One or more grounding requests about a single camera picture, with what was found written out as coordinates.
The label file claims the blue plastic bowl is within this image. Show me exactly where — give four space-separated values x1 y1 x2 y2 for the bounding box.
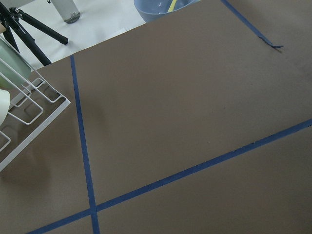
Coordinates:
134 0 197 23

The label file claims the yellow plastic fork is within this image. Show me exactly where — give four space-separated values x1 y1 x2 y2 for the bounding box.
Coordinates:
168 0 177 13

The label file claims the green plastic cup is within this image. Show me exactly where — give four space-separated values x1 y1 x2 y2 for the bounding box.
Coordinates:
0 39 31 86

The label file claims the white wire cup rack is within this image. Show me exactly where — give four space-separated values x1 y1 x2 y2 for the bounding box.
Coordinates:
0 38 71 170

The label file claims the black camera tripod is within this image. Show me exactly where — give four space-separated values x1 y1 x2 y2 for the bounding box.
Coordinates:
0 3 68 66

